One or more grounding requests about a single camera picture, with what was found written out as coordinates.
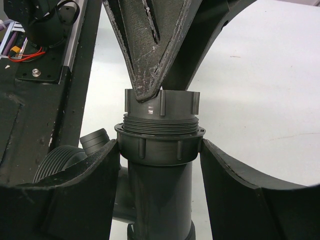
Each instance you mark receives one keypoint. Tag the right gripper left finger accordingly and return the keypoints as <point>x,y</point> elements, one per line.
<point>74,204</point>

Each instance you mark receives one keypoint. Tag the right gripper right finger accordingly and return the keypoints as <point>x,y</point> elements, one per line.
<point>247,204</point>

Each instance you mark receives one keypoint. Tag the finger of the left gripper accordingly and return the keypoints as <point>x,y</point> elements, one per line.
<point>150,33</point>
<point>211,17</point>

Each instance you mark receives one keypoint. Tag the black pipe tee fitting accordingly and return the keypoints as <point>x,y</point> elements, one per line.
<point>154,191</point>

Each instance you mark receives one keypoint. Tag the black threaded coupling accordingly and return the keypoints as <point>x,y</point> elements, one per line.
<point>170,113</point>

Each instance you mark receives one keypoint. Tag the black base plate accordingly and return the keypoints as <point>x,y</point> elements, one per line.
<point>43,91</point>

